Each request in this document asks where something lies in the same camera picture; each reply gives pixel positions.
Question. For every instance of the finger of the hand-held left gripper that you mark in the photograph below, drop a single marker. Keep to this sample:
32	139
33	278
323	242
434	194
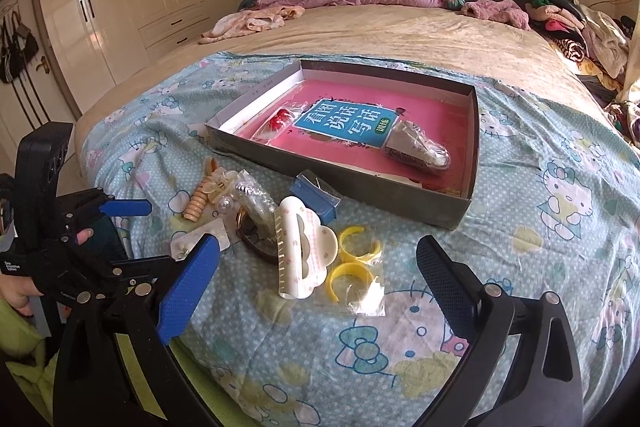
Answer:
140	268
127	207

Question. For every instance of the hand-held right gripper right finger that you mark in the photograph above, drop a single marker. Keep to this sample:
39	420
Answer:
445	279

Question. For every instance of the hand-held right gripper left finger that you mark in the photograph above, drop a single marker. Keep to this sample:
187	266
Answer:
185	292

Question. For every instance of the white claw hair clip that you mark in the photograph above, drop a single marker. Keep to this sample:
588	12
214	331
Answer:
305	252

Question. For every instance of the grey cardboard box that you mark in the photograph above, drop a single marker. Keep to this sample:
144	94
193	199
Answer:
350	179

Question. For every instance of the small blue box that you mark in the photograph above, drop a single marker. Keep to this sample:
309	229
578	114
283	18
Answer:
312	197

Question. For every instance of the person's left forearm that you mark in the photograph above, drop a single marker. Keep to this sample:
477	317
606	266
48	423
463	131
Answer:
25	352

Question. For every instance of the person's left hand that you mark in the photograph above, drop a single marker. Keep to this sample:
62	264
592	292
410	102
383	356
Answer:
17	294

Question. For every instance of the printed blue blanket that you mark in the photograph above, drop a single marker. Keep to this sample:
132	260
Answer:
500	227

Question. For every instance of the clear bag with crystal accessory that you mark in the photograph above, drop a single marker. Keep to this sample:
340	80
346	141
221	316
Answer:
255	202

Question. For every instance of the black handbag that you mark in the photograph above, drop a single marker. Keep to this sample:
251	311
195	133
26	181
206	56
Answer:
7	62
25	44

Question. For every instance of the white brown hair clip in bag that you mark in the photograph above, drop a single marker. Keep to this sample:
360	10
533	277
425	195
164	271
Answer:
415	147

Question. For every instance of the red hair accessory in bag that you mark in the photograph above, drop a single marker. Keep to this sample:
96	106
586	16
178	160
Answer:
276	123

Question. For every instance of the pink floral garment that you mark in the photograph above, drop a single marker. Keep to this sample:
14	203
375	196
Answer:
250	23

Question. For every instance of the bed with beige bedspread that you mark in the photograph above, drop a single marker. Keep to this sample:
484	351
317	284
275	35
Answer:
375	32

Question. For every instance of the pink fuzzy garment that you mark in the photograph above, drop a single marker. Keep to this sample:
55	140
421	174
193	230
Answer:
495	12

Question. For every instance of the pile of clothes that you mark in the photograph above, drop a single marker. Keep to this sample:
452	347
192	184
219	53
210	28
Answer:
575	32

